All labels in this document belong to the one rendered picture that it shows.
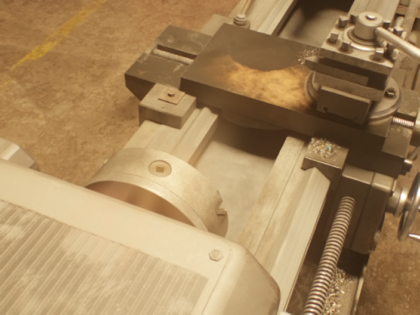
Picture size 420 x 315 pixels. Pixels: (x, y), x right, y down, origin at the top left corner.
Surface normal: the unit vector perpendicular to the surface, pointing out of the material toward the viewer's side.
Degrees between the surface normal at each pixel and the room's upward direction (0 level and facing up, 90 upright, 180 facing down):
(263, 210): 0
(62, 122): 0
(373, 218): 90
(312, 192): 36
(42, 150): 0
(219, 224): 71
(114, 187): 90
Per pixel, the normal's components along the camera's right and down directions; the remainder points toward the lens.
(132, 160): -0.19, -0.78
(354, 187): -0.37, 0.62
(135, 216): 0.07, -0.73
